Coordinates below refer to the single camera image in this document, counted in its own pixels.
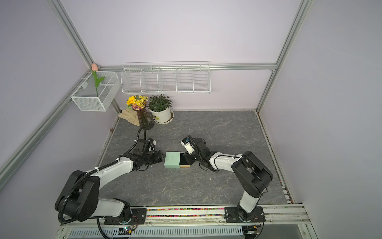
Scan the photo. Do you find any mint green jewelry box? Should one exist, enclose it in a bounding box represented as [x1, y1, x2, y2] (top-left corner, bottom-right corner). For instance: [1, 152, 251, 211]
[164, 152, 190, 168]

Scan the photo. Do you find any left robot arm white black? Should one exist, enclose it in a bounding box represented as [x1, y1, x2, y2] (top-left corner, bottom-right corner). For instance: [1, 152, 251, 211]
[55, 127, 164, 224]

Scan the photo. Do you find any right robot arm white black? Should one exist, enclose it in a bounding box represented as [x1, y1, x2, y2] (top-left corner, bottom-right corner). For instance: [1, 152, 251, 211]
[181, 135, 274, 222]

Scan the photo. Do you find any dark glass vase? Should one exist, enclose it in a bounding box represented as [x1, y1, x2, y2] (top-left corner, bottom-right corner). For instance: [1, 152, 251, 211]
[136, 108, 154, 130]

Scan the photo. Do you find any white plant pot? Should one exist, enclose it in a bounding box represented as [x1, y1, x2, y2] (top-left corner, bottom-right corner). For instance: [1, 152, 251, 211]
[149, 108, 174, 124]

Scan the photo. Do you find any green potted plant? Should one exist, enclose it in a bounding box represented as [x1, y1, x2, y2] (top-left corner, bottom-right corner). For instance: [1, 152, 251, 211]
[149, 94, 172, 113]

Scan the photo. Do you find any yellow flower bouquet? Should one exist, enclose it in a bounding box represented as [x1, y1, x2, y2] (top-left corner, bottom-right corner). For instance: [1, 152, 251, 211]
[126, 95, 149, 111]

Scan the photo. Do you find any small white mesh basket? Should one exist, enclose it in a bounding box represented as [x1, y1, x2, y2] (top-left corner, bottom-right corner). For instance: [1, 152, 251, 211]
[71, 71, 121, 112]

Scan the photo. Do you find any white vent grille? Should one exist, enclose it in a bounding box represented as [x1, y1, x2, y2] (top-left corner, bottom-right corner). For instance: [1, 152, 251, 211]
[68, 225, 243, 239]

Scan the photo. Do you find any pink artificial tulip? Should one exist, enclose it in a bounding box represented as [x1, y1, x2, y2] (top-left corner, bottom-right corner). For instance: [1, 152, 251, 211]
[91, 63, 105, 97]

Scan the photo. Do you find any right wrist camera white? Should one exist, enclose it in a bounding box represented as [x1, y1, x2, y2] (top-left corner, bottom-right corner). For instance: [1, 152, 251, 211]
[181, 136, 195, 155]

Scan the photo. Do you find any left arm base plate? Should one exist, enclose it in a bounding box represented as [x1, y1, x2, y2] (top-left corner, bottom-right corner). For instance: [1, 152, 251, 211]
[104, 208, 147, 225]

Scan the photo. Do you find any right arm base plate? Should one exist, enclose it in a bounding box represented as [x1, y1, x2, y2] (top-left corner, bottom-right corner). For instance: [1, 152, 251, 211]
[224, 206, 266, 223]

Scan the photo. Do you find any long white wire basket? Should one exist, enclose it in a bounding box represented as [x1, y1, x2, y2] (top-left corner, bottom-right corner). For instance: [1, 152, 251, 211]
[121, 61, 211, 94]

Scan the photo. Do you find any black corrugated cable conduit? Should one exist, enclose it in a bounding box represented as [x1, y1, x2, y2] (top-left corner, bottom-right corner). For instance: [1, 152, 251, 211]
[58, 171, 96, 224]

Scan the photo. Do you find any aluminium front rail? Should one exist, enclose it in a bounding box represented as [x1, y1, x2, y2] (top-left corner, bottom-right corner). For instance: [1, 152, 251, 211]
[60, 204, 311, 229]

